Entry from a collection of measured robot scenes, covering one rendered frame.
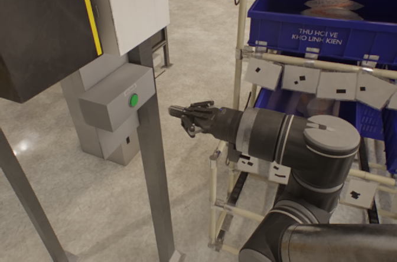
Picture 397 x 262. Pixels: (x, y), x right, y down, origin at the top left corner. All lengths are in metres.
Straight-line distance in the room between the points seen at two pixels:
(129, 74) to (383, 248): 0.64
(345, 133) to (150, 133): 0.61
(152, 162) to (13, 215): 1.29
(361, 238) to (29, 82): 0.51
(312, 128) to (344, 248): 0.21
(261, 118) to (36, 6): 0.43
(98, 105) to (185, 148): 1.63
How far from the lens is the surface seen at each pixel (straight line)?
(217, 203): 1.39
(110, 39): 0.58
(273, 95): 1.54
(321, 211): 0.72
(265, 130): 0.62
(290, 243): 0.60
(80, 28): 0.51
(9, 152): 1.34
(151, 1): 0.65
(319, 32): 1.19
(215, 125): 0.66
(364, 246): 0.52
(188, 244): 1.82
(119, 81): 0.80
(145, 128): 1.02
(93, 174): 2.27
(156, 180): 1.18
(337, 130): 0.64
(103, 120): 0.75
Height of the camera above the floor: 1.57
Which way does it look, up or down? 36 degrees down
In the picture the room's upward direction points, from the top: 1 degrees counter-clockwise
